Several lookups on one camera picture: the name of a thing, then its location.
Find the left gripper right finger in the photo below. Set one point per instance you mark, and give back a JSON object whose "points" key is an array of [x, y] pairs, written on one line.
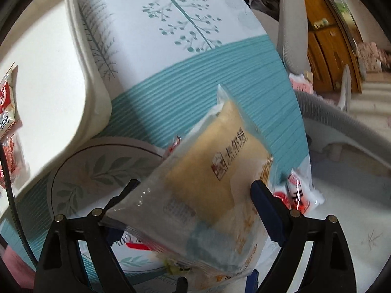
{"points": [[330, 266]]}

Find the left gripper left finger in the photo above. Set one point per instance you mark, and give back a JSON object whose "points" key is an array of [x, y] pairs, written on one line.
{"points": [[61, 268]]}

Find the orange bread clear pack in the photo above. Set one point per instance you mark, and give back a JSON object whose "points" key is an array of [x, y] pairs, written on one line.
{"points": [[195, 208]]}

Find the red white hawthorn snack bag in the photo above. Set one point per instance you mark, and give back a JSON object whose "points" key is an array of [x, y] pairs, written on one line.
{"points": [[297, 193]]}

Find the red white wafer pack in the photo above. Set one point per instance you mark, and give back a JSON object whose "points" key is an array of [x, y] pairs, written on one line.
{"points": [[9, 112]]}

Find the white plastic storage bin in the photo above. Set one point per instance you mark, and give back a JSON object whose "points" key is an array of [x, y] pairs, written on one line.
{"points": [[61, 99]]}

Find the wooden desk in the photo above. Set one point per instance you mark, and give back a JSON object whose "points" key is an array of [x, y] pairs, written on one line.
{"points": [[330, 45]]}

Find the grey office chair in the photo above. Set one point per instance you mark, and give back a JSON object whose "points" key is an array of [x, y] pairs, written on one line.
{"points": [[327, 118]]}

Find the teal white patterned tablecloth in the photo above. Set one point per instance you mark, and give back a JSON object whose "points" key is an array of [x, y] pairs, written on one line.
{"points": [[161, 62]]}

